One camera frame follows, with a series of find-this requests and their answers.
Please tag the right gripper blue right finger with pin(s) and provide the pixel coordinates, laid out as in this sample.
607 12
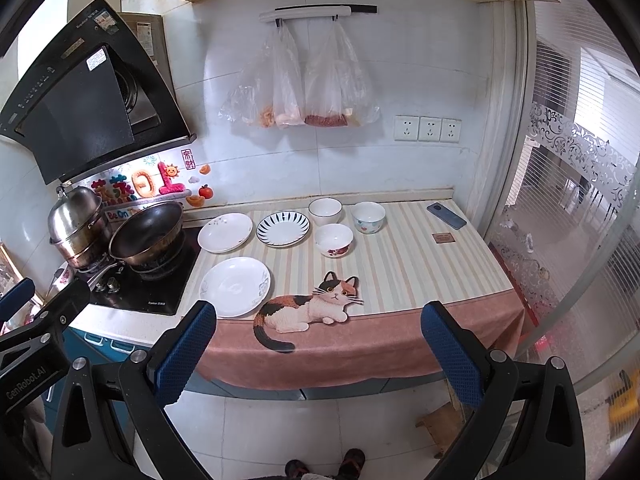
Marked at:
457 351

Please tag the right hanging plastic bag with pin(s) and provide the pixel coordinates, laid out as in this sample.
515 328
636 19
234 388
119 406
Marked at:
338 90

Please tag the striped cat table cloth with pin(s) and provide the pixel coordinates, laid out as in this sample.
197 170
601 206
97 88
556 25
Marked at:
400 268

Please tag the wall hook rail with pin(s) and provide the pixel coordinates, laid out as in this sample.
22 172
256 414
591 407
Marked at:
308 11

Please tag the black gas stove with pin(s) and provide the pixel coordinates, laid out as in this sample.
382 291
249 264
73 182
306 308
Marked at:
154 288

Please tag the glass sliding door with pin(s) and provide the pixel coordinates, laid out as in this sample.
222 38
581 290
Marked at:
565 234

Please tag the hanging plastic bag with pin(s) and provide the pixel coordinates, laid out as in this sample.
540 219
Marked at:
269 90
338 90

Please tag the stainless steel steamer pot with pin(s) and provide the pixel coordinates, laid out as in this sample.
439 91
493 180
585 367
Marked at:
78 227

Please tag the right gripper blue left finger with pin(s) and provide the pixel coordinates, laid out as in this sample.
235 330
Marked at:
179 350

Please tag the black shoes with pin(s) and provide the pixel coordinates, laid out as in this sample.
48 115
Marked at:
350 468

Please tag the wall socket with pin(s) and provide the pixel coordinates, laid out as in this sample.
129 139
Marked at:
430 129
451 130
406 128

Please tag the white plate with floral print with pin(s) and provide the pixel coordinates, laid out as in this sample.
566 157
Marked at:
225 233

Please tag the white bowl with blue pattern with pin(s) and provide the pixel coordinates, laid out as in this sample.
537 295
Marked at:
369 217

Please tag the black range hood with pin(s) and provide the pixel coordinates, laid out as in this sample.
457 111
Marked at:
93 98

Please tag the middle wall socket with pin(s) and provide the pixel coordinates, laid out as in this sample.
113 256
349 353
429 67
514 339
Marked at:
430 129

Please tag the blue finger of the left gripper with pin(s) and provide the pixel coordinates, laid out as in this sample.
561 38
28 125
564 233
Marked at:
15 298

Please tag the black frying pan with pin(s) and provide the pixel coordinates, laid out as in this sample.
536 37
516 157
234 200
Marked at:
144 240

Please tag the right wall socket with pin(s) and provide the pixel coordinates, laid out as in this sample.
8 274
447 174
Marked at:
451 130

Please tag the plain white bowl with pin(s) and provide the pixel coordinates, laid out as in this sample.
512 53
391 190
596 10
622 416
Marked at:
325 210

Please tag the white plate with blue stripes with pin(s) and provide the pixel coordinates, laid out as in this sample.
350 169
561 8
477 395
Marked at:
283 229

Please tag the left hanging plastic bag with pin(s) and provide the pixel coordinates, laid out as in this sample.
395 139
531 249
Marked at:
269 90

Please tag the left wall socket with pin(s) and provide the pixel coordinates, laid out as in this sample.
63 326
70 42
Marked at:
406 128

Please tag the wooden stool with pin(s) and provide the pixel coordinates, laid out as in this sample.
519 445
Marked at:
443 426

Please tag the brown label patch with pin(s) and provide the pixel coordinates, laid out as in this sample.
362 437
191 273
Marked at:
443 238

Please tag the white bowl with red flowers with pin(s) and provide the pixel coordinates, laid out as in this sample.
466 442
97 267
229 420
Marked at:
333 240

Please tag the blue smartphone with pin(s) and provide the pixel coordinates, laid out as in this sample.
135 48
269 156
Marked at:
446 215

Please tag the colourful wall stickers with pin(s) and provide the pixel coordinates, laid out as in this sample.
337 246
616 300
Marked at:
171 176

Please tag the large white plate front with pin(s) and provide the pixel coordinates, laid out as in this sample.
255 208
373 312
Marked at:
236 286

